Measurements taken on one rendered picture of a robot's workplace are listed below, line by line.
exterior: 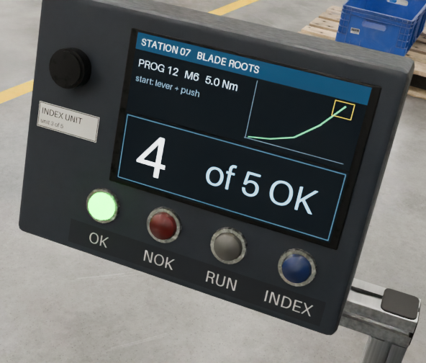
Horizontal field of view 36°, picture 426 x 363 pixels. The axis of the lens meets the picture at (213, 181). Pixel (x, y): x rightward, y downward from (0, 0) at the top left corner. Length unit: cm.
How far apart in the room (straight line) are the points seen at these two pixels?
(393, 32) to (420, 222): 143
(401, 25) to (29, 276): 245
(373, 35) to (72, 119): 336
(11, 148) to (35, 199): 227
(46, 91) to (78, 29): 5
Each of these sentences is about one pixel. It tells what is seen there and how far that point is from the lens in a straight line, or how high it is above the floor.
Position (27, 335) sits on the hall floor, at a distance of 195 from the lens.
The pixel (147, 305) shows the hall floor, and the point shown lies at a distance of 202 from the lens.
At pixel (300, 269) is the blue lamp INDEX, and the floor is 112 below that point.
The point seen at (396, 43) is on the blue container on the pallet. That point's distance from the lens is 377.
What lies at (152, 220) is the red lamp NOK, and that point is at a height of 112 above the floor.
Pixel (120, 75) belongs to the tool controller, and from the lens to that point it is 46.
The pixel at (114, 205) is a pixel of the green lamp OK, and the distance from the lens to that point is 48.
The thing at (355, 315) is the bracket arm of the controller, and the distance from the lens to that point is 55.
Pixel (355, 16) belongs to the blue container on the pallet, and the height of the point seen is 31.
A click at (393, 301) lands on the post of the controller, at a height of 106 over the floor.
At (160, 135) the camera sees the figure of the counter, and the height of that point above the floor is 118.
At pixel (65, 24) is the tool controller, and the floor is 124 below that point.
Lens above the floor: 140
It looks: 32 degrees down
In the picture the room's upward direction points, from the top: 7 degrees clockwise
